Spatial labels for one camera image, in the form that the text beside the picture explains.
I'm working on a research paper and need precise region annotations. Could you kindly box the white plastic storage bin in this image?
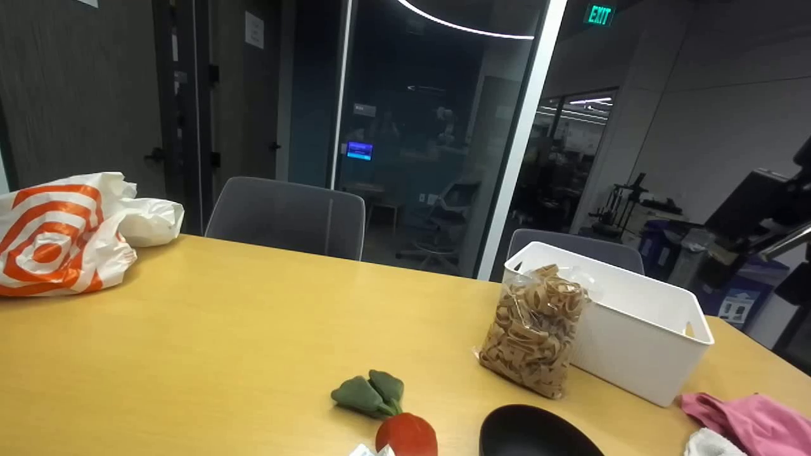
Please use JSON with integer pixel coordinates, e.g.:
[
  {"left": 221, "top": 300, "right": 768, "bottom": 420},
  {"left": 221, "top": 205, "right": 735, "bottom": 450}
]
[{"left": 504, "top": 241, "right": 714, "bottom": 406}]

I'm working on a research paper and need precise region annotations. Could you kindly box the grey office chair left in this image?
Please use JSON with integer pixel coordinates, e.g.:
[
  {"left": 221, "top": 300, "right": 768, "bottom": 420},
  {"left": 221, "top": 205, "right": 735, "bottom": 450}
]
[{"left": 205, "top": 175, "right": 364, "bottom": 259}]

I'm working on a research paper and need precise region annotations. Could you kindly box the green exit sign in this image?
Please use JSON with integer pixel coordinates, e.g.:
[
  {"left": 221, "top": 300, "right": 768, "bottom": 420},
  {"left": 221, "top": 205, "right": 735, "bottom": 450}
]
[{"left": 586, "top": 4, "right": 614, "bottom": 28}]

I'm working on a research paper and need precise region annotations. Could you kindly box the orange white plastic bag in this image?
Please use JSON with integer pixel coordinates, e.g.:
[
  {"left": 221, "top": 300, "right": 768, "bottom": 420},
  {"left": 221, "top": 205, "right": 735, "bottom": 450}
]
[{"left": 0, "top": 173, "right": 185, "bottom": 299}]

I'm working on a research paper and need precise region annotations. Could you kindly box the red plush radish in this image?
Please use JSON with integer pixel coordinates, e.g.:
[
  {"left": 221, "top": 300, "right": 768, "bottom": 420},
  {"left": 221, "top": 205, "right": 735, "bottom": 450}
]
[{"left": 330, "top": 369, "right": 439, "bottom": 456}]

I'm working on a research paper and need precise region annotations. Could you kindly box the black bowl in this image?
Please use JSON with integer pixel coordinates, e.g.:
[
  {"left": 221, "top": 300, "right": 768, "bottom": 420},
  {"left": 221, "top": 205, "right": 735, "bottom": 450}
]
[{"left": 478, "top": 406, "right": 604, "bottom": 456}]

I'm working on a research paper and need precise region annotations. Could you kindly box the pink cloth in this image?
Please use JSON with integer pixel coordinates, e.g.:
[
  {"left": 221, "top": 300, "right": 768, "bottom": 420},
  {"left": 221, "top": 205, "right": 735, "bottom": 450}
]
[{"left": 677, "top": 393, "right": 811, "bottom": 456}]

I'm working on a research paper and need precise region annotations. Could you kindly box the white grey cloth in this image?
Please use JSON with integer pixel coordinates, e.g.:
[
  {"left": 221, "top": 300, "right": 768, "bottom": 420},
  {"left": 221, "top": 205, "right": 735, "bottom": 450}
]
[{"left": 685, "top": 427, "right": 744, "bottom": 456}]

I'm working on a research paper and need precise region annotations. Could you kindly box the clear bag of rubber bands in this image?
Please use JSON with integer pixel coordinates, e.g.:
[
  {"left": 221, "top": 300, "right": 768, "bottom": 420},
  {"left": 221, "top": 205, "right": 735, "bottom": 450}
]
[{"left": 478, "top": 262, "right": 587, "bottom": 401}]

